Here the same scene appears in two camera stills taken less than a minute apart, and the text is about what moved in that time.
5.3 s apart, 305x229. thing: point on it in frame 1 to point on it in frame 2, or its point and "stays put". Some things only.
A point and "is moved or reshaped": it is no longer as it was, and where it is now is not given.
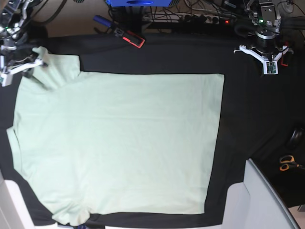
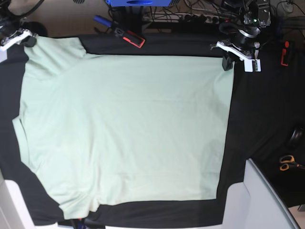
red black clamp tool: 130,37 stays put
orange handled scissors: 288,160 stays put
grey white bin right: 254,203 stays put
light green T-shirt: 110,143 is moved or reshaped
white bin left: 14,213 stays put
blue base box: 138,3 stays put
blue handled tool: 103,20 stays put
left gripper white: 6,75 to 21,35
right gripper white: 270,65 to 228,64
